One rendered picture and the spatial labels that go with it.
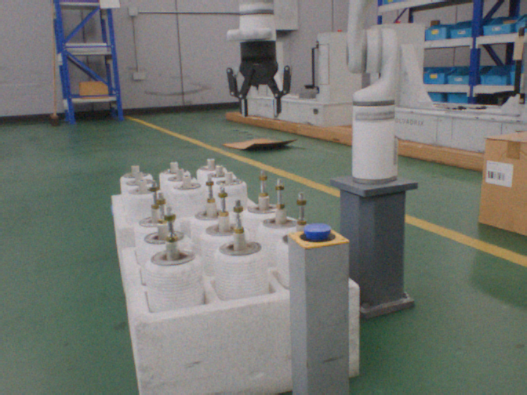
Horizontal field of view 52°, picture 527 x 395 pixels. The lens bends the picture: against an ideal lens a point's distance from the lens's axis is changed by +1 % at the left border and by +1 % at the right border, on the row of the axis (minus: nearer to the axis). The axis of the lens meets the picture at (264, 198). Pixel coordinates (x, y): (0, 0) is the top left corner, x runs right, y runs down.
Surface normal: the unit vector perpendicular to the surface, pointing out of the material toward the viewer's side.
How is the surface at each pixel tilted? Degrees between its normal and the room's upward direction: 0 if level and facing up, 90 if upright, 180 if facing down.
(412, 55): 68
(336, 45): 90
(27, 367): 0
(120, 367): 0
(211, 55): 90
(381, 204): 90
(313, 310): 90
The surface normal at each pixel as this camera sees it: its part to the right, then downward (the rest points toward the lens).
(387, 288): 0.41, 0.20
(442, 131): -0.91, 0.13
